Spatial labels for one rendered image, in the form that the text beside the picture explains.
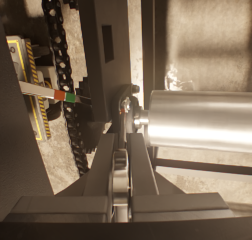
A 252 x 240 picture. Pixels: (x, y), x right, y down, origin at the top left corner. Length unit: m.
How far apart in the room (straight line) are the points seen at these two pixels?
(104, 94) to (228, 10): 1.03
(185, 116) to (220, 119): 0.06
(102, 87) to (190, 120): 0.16
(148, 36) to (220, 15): 0.50
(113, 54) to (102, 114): 0.11
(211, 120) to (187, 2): 0.95
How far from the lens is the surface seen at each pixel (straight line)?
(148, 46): 0.87
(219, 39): 1.22
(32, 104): 1.28
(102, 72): 0.29
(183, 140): 0.34
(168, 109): 0.32
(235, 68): 1.27
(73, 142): 0.36
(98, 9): 0.29
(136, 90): 0.40
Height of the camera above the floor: 1.19
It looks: 61 degrees down
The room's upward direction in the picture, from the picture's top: 150 degrees counter-clockwise
